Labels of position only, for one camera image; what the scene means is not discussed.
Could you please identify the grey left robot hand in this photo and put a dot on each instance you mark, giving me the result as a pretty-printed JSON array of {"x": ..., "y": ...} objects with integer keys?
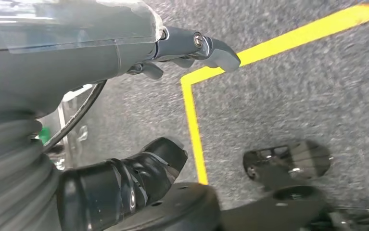
[{"x": 60, "y": 60}]

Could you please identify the yellow floor tape outline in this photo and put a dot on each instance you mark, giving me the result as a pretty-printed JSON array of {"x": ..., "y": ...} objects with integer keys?
[{"x": 193, "y": 127}]

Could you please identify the black robot foot assembly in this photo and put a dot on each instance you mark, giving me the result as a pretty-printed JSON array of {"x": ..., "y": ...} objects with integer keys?
[{"x": 299, "y": 159}]

